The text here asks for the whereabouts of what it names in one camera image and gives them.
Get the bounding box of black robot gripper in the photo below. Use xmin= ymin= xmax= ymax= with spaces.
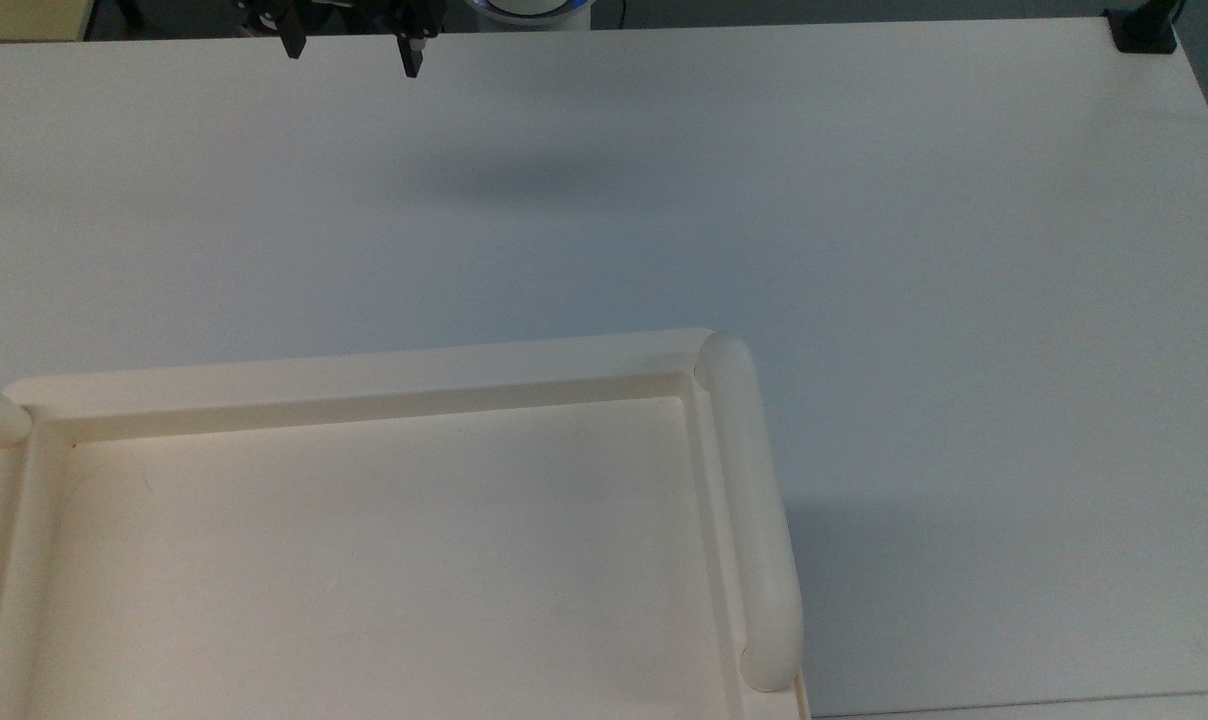
xmin=234 ymin=0 xmax=445 ymax=79

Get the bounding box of cream plastic cabinet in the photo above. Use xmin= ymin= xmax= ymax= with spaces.
xmin=0 ymin=328 xmax=813 ymax=720

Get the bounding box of light wooden desk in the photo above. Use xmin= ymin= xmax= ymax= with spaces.
xmin=0 ymin=0 xmax=96 ymax=43

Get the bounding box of black table clamp mount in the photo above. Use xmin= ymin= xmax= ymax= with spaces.
xmin=1107 ymin=0 xmax=1181 ymax=54

